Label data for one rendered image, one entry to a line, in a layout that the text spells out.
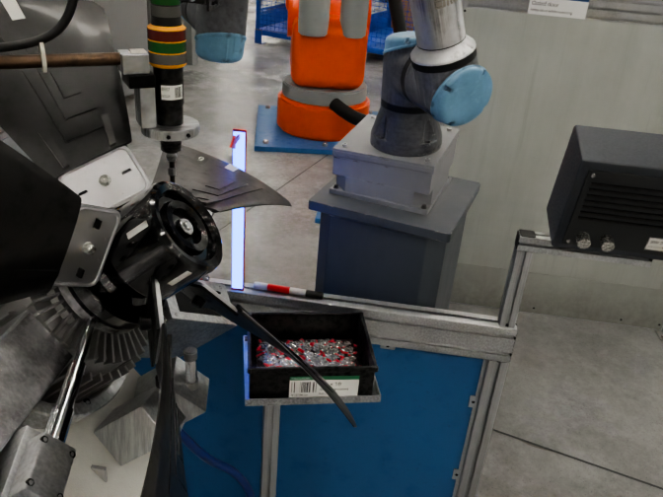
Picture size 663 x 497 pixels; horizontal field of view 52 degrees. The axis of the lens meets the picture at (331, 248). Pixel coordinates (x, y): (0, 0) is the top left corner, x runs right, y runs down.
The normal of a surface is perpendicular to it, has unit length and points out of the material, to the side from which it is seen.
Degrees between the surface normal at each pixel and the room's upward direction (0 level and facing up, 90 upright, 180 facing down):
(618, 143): 15
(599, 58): 90
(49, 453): 50
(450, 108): 99
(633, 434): 0
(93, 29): 35
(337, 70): 90
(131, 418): 84
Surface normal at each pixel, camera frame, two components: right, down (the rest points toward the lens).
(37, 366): 0.81, -0.47
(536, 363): 0.07, -0.88
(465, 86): 0.42, 0.59
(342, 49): 0.07, 0.48
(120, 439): -0.21, 0.35
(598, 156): 0.04, -0.73
